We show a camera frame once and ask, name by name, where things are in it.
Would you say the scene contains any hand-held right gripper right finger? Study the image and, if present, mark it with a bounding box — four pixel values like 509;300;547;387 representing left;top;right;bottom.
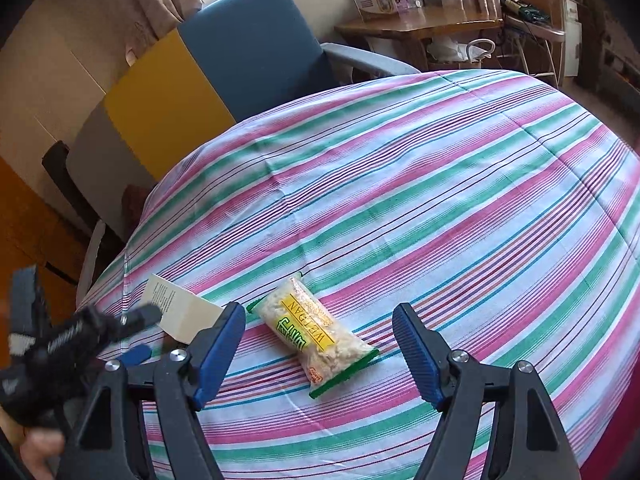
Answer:
392;303;583;480

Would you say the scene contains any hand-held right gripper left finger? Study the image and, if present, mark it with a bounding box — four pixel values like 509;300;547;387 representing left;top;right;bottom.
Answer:
57;301;247;480

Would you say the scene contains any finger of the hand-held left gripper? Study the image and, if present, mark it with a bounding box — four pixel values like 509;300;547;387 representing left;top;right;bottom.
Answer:
120;344;152;368
117;304;162;338

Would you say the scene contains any small pale paper box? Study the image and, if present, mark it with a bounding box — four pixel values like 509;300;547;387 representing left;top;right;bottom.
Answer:
142;274;224;346

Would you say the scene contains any yellow green snack packet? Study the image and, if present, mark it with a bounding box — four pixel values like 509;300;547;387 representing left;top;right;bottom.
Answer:
247;272;380;400

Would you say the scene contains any person's left hand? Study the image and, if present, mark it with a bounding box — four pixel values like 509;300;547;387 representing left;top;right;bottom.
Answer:
0;407;68;480

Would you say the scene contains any dark red cushion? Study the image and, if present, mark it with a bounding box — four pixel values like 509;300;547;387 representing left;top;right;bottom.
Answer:
122;184;151;226

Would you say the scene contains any wooden wardrobe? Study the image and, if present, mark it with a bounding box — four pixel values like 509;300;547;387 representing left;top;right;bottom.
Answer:
0;155;86;311

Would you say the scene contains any pink green striped cloth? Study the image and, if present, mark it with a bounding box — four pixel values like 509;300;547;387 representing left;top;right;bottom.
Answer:
75;69;640;480

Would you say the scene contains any grey yellow blue sofa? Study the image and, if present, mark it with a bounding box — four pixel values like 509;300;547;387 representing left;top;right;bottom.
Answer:
65;0;421;301

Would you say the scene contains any white plastic bag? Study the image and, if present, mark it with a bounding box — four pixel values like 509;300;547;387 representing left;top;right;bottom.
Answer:
430;37;496;68

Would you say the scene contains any wooden desk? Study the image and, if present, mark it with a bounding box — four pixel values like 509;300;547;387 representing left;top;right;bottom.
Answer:
334;5;503;73

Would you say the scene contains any wire storage rack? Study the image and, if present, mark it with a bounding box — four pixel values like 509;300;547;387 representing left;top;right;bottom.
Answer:
502;0;568;86

